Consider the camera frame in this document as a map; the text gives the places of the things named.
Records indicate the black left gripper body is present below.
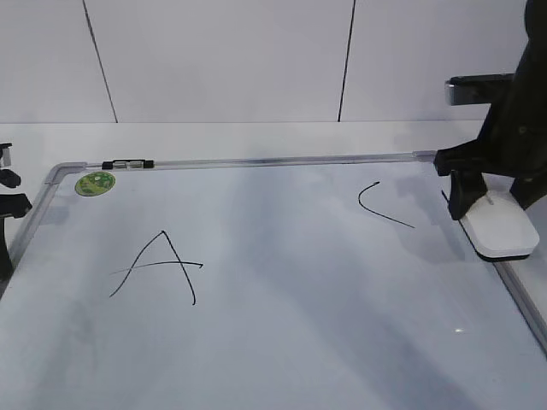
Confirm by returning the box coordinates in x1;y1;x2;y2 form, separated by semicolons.
1;169;32;281

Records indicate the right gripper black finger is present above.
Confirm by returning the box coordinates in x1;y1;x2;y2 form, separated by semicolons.
448;170;487;220
509;175;547;210

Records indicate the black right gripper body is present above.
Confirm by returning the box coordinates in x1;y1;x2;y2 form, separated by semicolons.
434;55;546;178

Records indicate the white whiteboard eraser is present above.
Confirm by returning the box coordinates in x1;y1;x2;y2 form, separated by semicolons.
460;190;540;261

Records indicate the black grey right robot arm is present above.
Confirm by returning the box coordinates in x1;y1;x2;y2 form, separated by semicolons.
434;1;546;220

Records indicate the green round magnet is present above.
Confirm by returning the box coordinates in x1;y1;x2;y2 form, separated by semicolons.
74;171;116;197

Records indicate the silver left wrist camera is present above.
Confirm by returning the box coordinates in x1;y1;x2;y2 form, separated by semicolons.
0;143;12;167

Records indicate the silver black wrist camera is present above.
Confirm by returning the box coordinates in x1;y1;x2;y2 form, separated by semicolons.
444;73;514;106

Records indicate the white whiteboard with grey frame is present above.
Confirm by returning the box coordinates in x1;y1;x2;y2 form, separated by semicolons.
1;155;546;409

